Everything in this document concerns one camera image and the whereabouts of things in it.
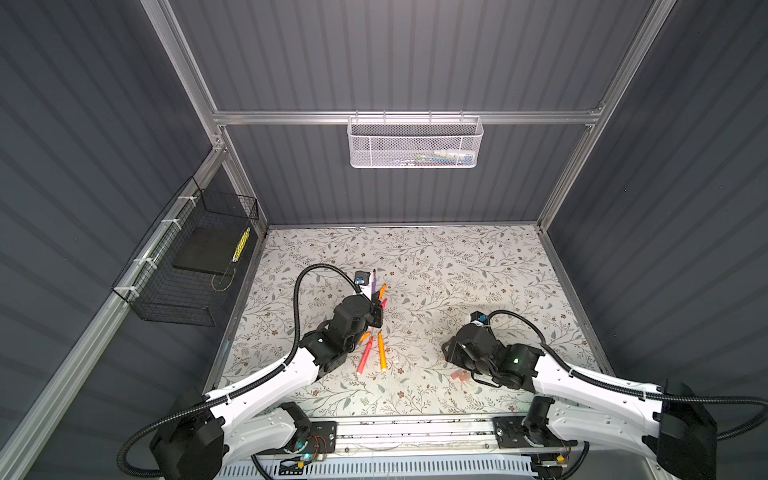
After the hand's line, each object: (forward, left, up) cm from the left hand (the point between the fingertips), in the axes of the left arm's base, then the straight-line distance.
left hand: (377, 293), depth 79 cm
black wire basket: (+3, +47, +9) cm, 48 cm away
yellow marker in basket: (+10, +35, +9) cm, 38 cm away
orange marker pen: (+13, -2, -19) cm, 23 cm away
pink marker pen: (-10, +4, -18) cm, 21 cm away
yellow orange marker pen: (-9, -1, -18) cm, 20 cm away
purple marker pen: (-3, 0, +9) cm, 9 cm away
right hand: (-13, -19, -12) cm, 25 cm away
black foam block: (+9, +42, +10) cm, 44 cm away
